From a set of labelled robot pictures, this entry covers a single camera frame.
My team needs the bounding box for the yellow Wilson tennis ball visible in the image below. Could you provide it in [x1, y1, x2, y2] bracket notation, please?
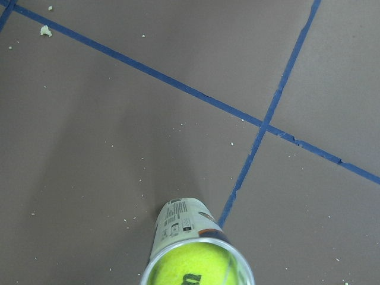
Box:
[148, 242, 238, 284]

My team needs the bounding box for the clear tennis ball can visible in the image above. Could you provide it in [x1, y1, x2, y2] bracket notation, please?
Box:
[140, 198, 255, 284]

